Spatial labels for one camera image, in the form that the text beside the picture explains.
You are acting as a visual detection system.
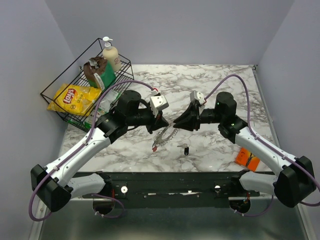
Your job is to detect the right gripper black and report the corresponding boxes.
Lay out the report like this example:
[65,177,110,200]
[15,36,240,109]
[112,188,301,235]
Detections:
[173,101,224,132]

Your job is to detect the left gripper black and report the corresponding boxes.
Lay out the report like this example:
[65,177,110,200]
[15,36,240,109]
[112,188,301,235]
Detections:
[126,105,169,135]

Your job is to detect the metal disc with keyrings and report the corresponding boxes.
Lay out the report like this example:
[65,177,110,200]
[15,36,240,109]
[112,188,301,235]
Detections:
[152,123,179,148]

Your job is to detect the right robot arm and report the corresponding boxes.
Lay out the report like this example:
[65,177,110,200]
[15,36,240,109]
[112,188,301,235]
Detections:
[173,91,316,208]

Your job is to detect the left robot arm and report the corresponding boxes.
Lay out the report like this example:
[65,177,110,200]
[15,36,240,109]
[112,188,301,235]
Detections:
[30,90,169,213]

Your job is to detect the key with black fob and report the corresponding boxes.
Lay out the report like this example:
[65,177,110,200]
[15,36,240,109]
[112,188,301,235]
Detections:
[177,143,189,156]

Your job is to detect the white green package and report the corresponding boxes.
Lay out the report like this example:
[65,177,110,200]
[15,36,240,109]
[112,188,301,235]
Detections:
[84,90,121,131]

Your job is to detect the orange box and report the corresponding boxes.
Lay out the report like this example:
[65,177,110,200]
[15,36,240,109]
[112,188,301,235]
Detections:
[235,147,260,172]

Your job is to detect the brown and green bag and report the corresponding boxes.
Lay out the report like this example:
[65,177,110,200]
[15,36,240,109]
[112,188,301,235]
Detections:
[83,56,116,92]

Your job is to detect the yellow Lays chip bag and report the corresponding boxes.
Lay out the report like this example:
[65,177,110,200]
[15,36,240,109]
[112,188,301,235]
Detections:
[47,83,102,117]

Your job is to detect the cream pump lotion bottle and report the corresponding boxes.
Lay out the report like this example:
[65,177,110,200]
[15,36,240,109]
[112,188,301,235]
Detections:
[102,36,122,72]

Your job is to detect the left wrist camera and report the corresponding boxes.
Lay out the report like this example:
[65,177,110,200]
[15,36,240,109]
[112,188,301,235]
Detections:
[150,95,169,112]

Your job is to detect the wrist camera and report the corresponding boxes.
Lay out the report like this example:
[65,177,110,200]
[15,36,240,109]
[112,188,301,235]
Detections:
[189,90,206,105]
[150,95,169,112]

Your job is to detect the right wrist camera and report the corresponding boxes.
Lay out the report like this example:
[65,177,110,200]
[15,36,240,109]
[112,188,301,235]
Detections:
[189,90,206,105]

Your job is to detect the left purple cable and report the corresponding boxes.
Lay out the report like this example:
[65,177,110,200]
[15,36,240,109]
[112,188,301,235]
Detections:
[28,79,159,222]

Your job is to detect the purple cable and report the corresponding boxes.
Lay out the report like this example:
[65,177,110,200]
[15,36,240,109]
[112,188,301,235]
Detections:
[28,79,159,222]
[202,73,320,217]

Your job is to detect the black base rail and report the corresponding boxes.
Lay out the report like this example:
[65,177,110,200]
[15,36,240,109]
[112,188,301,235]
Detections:
[50,170,276,209]

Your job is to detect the black wire rack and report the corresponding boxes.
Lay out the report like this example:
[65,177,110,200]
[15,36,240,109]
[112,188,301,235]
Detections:
[40,38,134,132]

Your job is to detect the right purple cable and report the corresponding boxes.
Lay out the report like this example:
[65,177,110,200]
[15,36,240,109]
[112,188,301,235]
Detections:
[202,73,320,217]

